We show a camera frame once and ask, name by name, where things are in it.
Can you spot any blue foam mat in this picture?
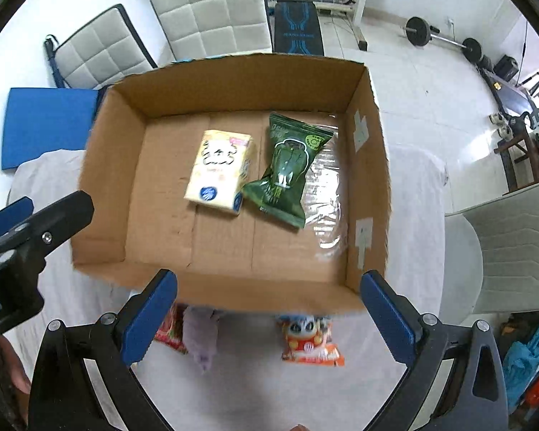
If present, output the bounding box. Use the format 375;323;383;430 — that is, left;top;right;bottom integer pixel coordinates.
1;87;111;171

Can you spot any purple plush toy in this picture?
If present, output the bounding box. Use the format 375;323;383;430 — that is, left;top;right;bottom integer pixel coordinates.
182;305;223;373

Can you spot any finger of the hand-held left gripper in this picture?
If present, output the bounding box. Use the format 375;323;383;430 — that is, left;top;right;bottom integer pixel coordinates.
9;191;95;270
0;198;35;247

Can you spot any red snack packet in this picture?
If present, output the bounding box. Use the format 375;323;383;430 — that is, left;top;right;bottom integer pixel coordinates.
154;303;189;355

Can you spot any white plastic chair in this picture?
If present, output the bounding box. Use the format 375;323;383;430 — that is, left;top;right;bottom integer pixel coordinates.
444;181;539;320

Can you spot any person's left hand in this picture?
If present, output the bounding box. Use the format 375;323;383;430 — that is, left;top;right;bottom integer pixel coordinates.
0;338;32;398

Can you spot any wooden rack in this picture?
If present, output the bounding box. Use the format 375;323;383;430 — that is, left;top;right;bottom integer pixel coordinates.
494;110;539;191

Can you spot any cardboard box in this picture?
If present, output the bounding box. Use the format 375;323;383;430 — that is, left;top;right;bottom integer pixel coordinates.
71;53;392;315

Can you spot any black blue weight bench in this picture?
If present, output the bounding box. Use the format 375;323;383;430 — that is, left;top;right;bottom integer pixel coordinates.
269;0;325;55

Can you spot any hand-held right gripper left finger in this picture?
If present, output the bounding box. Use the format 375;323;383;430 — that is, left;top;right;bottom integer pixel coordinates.
27;268;179;431

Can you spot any cream yellow tissue pack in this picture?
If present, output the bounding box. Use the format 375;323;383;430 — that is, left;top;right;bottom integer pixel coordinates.
183;129;258;218

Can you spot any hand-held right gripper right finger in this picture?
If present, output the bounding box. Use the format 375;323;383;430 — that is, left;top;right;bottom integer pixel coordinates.
360;270;509;431

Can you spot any barbell with black plates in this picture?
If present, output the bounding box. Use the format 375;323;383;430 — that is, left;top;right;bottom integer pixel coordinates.
403;16;484;62

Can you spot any green snack packet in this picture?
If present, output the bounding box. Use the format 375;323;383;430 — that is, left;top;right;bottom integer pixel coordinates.
243;111;337;230

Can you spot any black treadmill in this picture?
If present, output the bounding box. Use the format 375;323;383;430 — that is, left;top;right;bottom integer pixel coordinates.
477;55;539;120

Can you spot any blue cloth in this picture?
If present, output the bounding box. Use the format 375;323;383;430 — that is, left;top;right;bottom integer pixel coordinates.
502;312;539;410

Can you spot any white tablecloth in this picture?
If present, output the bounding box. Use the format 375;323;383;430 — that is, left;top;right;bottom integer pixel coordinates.
9;144;450;431

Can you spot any white quilted folding chair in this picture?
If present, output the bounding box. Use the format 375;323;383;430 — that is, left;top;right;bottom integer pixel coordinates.
44;4;159;91
146;0;274;62

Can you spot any white weight rack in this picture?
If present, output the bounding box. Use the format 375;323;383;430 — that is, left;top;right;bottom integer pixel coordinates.
312;0;420;51

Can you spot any orange cartoon snack packet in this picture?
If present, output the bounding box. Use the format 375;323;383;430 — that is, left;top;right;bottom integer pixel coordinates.
276;314;346;367

